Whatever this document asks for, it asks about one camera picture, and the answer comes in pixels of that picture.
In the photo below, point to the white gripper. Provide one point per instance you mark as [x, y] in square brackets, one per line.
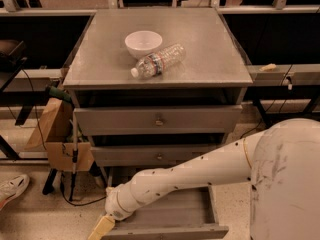
[112, 204]

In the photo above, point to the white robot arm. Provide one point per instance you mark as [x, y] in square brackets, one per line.
[282, 164]

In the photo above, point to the grey open bottom drawer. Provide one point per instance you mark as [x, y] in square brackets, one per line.
[172, 204]

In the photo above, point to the grey middle drawer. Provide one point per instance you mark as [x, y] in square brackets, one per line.
[149, 155]

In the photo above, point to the grey top drawer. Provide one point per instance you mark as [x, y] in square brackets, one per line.
[157, 120]

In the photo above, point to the grey wooden drawer cabinet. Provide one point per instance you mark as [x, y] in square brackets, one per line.
[212, 73]

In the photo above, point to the white sneaker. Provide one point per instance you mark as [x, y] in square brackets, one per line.
[13, 188]

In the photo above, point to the brown cardboard box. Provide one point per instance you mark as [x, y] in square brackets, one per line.
[53, 134]

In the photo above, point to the clear plastic water bottle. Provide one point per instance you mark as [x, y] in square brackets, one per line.
[156, 63]

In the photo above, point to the white ceramic bowl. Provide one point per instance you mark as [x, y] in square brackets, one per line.
[141, 43]

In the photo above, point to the black table leg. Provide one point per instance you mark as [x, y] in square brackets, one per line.
[263, 113]

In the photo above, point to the yellow foam scrap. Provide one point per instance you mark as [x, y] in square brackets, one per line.
[269, 67]

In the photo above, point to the green-handled grabber stick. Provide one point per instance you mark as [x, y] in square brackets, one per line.
[64, 96]

